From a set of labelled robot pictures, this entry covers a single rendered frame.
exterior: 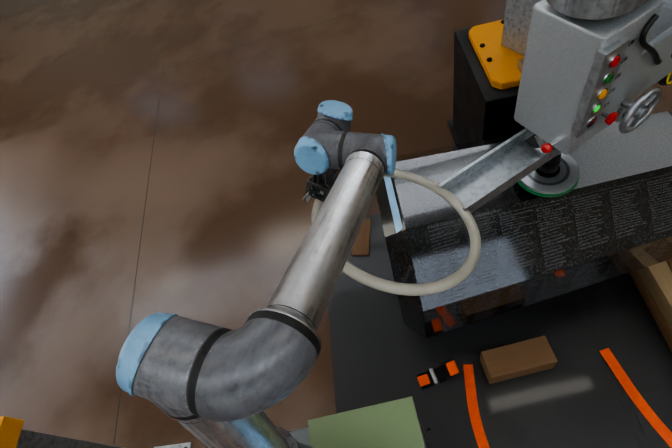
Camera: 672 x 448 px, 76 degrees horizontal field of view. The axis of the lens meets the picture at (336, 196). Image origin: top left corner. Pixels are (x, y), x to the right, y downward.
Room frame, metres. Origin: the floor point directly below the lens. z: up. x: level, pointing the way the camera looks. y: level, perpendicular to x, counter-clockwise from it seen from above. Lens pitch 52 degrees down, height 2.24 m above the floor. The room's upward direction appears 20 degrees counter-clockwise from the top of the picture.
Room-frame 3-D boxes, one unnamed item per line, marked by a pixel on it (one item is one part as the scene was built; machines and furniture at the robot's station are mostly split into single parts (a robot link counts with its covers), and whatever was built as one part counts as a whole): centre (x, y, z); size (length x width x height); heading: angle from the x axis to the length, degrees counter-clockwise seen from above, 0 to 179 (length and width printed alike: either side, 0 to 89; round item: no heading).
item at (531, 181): (0.83, -0.77, 0.88); 0.21 x 0.21 x 0.01
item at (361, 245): (1.35, -0.06, 0.02); 0.25 x 0.10 x 0.01; 159
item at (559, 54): (0.86, -0.85, 1.32); 0.36 x 0.22 x 0.45; 106
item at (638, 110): (0.75, -0.92, 1.20); 0.15 x 0.10 x 0.15; 106
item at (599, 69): (0.70, -0.73, 1.38); 0.08 x 0.03 x 0.28; 106
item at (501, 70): (1.63, -1.17, 0.76); 0.49 x 0.49 x 0.05; 79
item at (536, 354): (0.42, -0.53, 0.07); 0.30 x 0.12 x 0.12; 85
